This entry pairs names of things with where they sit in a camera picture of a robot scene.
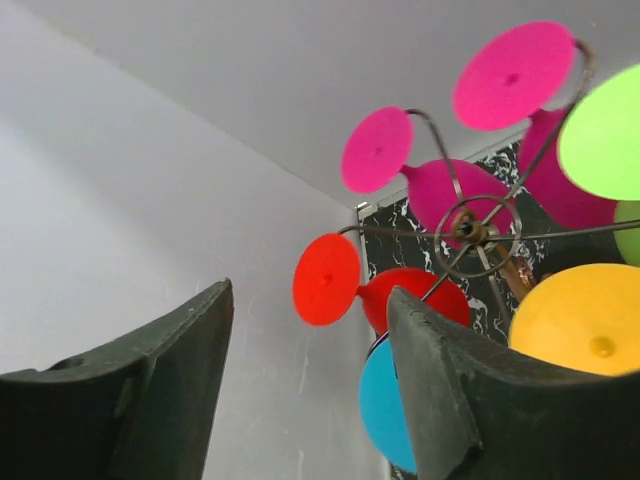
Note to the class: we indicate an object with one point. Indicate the blue wine glass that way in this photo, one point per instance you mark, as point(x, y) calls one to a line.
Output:
point(381, 407)

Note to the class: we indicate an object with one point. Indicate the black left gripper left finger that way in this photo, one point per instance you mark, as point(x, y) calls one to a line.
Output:
point(141, 406)

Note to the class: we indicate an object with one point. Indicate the orange wine glass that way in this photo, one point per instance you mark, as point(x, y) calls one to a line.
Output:
point(585, 318)

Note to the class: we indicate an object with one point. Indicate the green wine glass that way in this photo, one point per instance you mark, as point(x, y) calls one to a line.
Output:
point(598, 148)

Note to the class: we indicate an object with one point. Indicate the red wine glass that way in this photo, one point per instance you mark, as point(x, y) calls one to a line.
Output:
point(327, 281)

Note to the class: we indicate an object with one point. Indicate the pink wine glass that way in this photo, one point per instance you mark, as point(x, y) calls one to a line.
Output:
point(439, 191)
point(537, 71)

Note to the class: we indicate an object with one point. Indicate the copper wire wine glass rack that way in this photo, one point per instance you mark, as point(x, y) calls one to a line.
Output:
point(474, 235)

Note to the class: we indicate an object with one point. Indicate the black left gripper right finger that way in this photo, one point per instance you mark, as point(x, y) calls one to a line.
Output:
point(476, 409)

